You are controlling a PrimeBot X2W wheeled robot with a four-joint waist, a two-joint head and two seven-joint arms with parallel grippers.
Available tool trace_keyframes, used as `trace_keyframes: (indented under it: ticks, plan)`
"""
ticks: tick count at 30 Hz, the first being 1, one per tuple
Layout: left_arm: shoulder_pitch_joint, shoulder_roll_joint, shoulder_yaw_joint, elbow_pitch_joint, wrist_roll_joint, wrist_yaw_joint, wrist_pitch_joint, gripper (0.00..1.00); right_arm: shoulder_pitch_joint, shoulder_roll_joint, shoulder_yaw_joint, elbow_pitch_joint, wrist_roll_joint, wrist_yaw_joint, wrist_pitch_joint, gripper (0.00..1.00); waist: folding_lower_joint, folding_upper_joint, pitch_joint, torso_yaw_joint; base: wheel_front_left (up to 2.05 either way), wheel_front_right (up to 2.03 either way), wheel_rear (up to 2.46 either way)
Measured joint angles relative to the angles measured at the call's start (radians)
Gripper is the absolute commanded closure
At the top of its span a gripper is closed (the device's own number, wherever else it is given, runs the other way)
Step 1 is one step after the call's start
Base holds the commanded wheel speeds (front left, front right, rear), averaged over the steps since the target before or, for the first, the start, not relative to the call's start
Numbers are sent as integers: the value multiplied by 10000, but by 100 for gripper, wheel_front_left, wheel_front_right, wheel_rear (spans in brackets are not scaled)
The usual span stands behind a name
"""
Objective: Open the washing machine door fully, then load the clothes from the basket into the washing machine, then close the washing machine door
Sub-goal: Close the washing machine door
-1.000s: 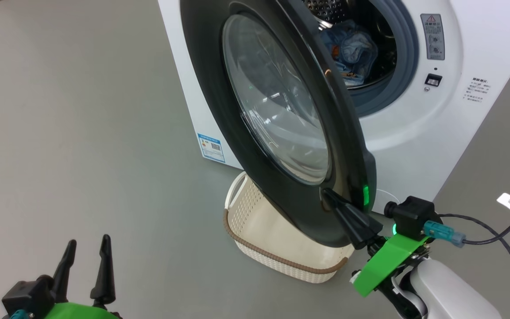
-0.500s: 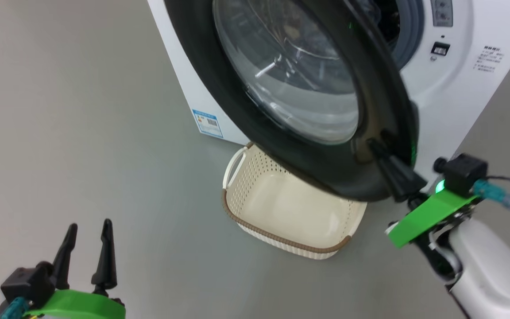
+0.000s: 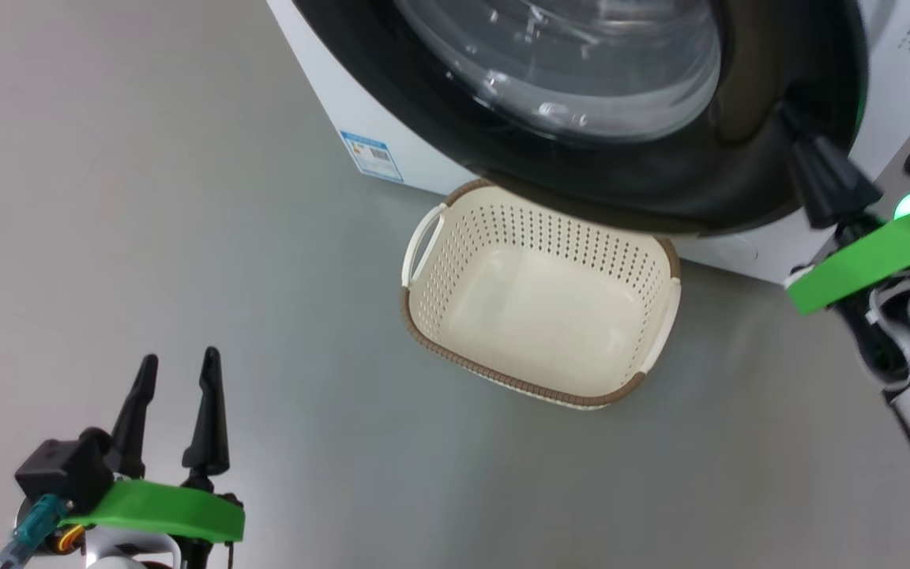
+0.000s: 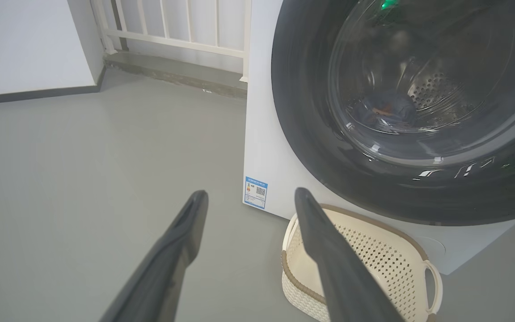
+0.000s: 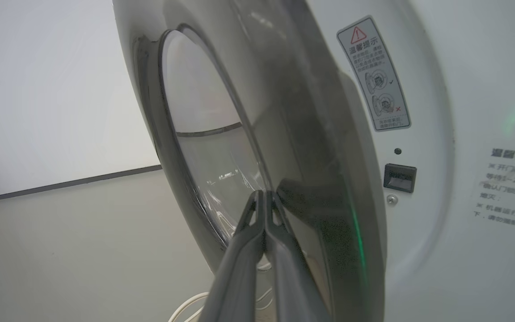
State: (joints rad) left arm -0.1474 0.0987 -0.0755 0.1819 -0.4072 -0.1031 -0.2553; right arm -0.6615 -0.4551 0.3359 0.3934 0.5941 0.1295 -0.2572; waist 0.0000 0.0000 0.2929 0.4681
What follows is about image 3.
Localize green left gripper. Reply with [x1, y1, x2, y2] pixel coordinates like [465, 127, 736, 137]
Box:
[58, 346, 246, 546]

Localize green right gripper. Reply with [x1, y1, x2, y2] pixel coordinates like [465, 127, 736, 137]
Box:
[779, 103, 910, 317]

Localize dark grey washing machine door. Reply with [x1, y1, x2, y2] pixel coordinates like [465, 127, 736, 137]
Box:
[293, 0, 871, 238]

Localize cream perforated laundry basket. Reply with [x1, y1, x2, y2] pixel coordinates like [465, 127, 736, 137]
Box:
[400, 178, 683, 411]

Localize white washing machine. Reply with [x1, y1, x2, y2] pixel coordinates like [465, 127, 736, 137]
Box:
[265, 0, 910, 285]

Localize blue energy label sticker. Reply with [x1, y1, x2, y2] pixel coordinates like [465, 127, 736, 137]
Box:
[339, 130, 405, 183]

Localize teal left camera connector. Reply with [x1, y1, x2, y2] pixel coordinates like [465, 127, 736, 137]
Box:
[0, 494, 70, 567]

